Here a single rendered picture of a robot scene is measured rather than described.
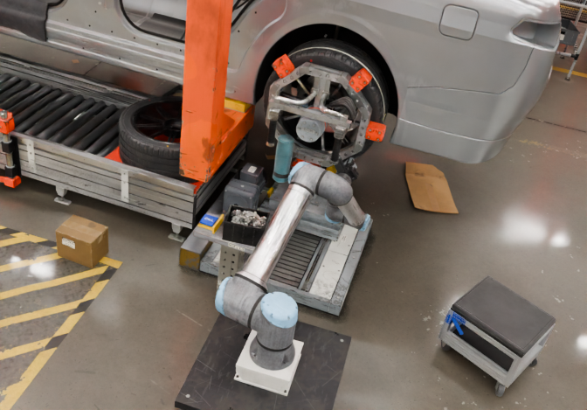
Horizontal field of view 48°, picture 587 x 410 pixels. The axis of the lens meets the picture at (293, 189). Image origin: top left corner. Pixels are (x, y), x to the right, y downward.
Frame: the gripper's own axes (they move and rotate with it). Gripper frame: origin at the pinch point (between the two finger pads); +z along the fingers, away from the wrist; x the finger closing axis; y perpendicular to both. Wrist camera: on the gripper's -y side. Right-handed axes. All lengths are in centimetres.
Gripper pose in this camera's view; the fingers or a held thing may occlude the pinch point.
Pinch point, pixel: (349, 158)
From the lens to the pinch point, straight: 357.8
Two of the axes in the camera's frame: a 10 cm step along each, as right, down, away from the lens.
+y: 5.7, 7.7, 2.8
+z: 3.0, -5.1, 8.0
